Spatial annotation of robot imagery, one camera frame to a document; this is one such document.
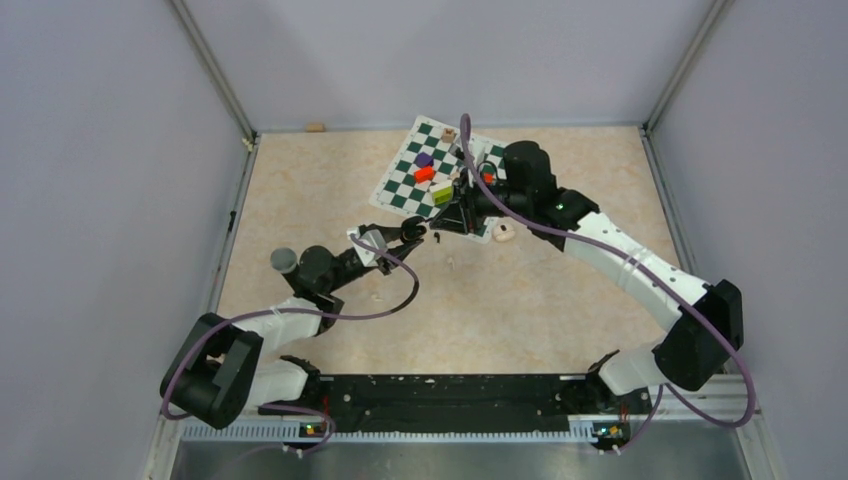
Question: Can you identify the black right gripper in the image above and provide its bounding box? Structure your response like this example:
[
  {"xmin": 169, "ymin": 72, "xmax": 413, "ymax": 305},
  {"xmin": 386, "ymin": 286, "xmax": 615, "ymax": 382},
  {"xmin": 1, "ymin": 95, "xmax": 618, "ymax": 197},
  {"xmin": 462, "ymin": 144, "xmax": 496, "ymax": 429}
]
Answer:
[{"xmin": 431, "ymin": 168, "xmax": 530, "ymax": 235}]

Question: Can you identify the black earbud charging case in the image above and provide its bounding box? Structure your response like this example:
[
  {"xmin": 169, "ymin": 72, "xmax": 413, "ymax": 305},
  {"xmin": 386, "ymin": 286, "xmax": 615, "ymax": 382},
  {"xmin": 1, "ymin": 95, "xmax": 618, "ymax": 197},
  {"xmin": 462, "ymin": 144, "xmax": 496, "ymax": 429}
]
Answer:
[{"xmin": 401, "ymin": 217, "xmax": 427, "ymax": 243}]

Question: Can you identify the white earbud charging case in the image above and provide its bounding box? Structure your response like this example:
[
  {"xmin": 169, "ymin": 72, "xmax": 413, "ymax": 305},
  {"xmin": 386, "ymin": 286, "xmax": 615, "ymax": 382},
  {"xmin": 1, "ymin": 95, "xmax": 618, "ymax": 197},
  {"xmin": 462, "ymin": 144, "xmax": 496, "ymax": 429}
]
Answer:
[{"xmin": 492, "ymin": 223, "xmax": 516, "ymax": 243}]

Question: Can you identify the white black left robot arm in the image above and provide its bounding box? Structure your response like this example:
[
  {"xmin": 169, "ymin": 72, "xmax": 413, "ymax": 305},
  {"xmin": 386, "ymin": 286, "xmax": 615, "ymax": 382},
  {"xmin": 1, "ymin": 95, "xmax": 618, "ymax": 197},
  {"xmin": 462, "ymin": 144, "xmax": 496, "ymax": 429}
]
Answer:
[{"xmin": 160, "ymin": 216, "xmax": 427, "ymax": 429}]

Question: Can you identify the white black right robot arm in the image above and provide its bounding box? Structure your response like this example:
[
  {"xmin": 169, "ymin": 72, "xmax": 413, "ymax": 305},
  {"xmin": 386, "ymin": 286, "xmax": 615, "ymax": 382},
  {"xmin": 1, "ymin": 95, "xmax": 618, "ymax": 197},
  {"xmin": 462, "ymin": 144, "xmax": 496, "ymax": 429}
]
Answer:
[{"xmin": 430, "ymin": 140, "xmax": 744, "ymax": 412}]

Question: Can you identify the green white toy brick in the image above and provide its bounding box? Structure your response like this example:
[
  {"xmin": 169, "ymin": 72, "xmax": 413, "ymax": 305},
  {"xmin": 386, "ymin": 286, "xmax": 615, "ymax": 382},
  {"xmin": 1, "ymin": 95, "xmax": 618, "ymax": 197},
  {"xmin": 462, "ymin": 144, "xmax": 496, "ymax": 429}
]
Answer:
[{"xmin": 428, "ymin": 180, "xmax": 454, "ymax": 206}]

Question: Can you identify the green white chessboard mat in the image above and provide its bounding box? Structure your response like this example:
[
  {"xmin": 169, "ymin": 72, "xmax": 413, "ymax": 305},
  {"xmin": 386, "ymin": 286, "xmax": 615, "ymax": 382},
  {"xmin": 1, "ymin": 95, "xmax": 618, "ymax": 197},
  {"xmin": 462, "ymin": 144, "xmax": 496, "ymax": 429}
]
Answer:
[{"xmin": 369, "ymin": 115, "xmax": 517, "ymax": 244}]

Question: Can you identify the purple toy brick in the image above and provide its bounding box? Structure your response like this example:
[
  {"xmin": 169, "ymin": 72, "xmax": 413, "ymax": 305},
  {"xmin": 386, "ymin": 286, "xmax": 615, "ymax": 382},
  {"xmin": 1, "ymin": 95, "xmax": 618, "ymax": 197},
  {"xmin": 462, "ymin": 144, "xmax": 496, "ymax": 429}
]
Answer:
[{"xmin": 414, "ymin": 152, "xmax": 434, "ymax": 168}]

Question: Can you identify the wooden cork cylinder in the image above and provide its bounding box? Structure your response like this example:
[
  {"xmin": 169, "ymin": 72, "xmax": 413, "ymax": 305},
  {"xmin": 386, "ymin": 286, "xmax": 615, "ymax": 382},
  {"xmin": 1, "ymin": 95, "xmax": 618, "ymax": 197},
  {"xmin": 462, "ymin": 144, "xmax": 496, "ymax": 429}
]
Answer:
[{"xmin": 304, "ymin": 123, "xmax": 326, "ymax": 133}]

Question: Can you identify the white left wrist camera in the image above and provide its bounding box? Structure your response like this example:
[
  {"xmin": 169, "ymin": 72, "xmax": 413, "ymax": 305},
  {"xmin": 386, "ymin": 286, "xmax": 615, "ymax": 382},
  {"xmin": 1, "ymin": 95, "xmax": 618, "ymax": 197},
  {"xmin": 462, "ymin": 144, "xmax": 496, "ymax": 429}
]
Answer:
[{"xmin": 346, "ymin": 227, "xmax": 387, "ymax": 267}]

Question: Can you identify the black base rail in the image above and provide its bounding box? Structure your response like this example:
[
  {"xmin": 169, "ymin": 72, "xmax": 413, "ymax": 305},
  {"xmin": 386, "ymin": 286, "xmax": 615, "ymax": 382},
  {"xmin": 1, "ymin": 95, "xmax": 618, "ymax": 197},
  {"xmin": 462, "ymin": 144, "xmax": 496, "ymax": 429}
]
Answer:
[{"xmin": 293, "ymin": 374, "xmax": 651, "ymax": 434}]

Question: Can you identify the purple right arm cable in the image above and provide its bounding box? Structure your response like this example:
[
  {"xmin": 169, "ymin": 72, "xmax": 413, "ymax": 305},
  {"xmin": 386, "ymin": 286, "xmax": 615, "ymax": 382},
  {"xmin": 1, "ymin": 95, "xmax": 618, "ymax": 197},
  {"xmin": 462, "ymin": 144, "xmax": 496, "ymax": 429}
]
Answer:
[{"xmin": 458, "ymin": 113, "xmax": 758, "ymax": 455}]

